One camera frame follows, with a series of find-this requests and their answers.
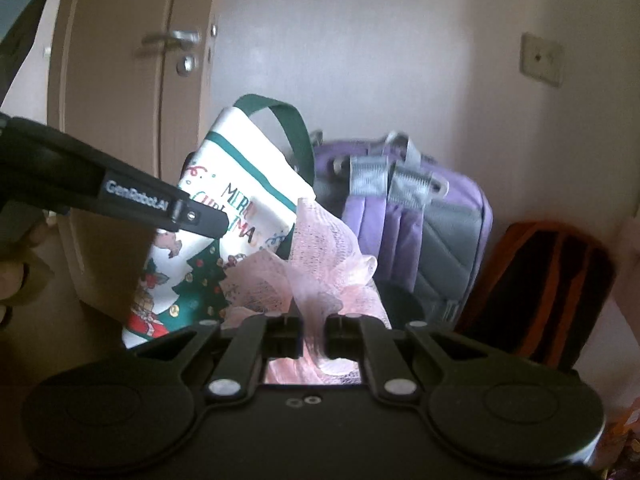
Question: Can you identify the pink mesh bath sponge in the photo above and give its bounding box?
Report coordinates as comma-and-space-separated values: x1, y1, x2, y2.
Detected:
221, 200, 390, 386

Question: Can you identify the beige wall socket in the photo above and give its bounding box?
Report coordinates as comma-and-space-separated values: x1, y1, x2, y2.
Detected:
520, 32, 565, 88

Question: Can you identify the Merry Christmas gift bag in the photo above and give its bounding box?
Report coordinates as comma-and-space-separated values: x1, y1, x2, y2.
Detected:
122, 94, 314, 348

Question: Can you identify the person's left hand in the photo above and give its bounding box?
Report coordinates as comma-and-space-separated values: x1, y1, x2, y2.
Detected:
1, 219, 53, 330

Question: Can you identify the silver door handle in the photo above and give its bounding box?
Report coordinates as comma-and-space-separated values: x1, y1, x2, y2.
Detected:
141, 29, 201, 77

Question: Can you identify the beige wooden door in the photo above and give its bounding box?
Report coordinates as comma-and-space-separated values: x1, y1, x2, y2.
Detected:
46, 0, 231, 321

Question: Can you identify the teal plastic trash bin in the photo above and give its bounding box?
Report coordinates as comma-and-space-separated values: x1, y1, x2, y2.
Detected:
375, 281, 426, 330

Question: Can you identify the black orange backpack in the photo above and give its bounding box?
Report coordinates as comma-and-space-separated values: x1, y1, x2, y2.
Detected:
456, 221, 616, 372

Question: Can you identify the purple grey backpack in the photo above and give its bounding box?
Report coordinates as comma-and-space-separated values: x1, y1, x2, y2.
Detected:
310, 131, 492, 328

